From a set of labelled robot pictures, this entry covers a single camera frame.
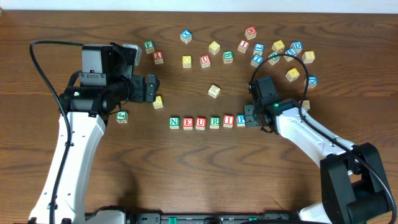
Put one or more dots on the green N block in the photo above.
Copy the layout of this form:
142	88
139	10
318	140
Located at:
174	122

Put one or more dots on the blue d block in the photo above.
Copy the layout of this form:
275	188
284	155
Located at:
297	46
311	82

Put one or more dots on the blue L block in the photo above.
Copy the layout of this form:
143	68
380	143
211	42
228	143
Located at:
258	49

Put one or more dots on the blue X block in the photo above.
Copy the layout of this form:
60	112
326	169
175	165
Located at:
186	36

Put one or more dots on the blue D block lower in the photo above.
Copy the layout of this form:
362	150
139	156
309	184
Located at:
311	82

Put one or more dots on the red E block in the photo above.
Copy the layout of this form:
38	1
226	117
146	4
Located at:
188	123

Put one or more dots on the green Z block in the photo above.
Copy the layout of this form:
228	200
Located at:
273	58

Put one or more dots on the yellow block lower left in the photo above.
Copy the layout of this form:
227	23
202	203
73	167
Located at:
158	103

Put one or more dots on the blue S block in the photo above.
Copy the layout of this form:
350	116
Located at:
290	54

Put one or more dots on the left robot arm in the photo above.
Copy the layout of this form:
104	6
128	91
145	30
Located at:
80	131

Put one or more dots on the green F block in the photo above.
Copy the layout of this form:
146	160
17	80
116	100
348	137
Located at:
149	47

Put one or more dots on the white F block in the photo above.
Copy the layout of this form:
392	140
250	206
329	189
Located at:
306	104

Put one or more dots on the yellow block upper centre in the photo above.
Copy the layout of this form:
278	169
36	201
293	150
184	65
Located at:
214	48

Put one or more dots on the blue P block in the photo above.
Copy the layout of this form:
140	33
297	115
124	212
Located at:
240	120

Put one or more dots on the blue T block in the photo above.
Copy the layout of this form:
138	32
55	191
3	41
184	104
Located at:
256	60

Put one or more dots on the yellow block mid right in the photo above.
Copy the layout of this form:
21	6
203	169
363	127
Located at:
292	75

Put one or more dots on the yellow block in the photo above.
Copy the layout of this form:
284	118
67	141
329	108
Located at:
278	46
308	56
187	61
214	48
158	103

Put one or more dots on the green R block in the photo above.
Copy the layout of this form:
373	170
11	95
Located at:
214	122

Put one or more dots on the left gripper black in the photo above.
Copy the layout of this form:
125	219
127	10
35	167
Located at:
150	92

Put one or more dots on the yellow block centre left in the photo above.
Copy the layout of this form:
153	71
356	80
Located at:
187	61

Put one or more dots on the red i block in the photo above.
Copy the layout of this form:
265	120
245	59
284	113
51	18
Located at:
243	46
228	121

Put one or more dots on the yellow block far right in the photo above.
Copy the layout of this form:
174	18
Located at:
308	56

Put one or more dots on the yellow block upper right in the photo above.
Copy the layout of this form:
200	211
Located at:
278	46

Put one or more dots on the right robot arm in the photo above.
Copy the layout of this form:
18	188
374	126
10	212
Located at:
353	180

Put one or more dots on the blue D block upper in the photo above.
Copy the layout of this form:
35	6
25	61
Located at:
297	46

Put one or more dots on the white K block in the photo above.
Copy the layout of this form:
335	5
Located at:
214	91

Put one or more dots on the green J block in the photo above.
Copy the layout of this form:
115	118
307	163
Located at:
122	116

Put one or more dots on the red H block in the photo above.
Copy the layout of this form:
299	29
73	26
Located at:
250	33

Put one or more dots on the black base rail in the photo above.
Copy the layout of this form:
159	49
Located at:
192	218

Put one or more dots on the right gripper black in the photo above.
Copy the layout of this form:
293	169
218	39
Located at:
250	115

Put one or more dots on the green B block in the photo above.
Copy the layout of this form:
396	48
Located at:
228	56

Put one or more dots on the red u block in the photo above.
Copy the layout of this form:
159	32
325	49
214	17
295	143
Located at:
205	61
200	123

